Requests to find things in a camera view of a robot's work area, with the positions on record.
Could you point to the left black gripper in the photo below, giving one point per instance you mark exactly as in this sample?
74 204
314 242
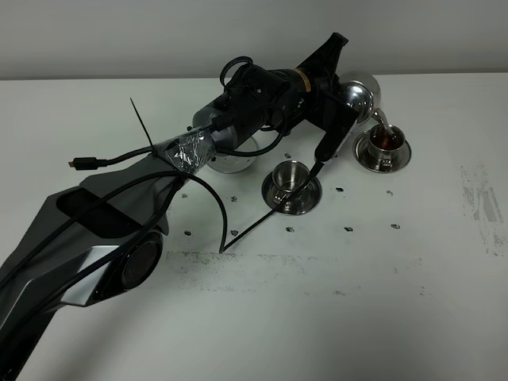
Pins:
303 93

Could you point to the stainless steel teapot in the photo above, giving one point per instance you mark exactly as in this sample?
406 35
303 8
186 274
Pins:
362 92

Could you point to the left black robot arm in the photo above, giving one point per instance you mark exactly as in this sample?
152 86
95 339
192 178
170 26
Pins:
105 236

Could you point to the far steel cup saucer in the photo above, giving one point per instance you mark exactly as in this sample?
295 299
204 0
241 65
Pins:
366 160

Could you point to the steel cup saucer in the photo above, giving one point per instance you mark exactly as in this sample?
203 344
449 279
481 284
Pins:
366 160
300 202

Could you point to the far steel teacup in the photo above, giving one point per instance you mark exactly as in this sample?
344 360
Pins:
385 146

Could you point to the steel teacup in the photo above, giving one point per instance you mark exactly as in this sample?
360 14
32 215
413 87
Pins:
288 177
385 146

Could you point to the near steel teacup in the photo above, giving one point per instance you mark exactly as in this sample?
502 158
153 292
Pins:
288 177

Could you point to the near steel cup saucer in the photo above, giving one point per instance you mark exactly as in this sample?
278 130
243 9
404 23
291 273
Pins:
300 202

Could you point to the black zip tie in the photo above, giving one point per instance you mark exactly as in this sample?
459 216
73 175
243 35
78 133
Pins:
142 124

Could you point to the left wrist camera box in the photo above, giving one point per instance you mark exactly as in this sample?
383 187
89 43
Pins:
336 118

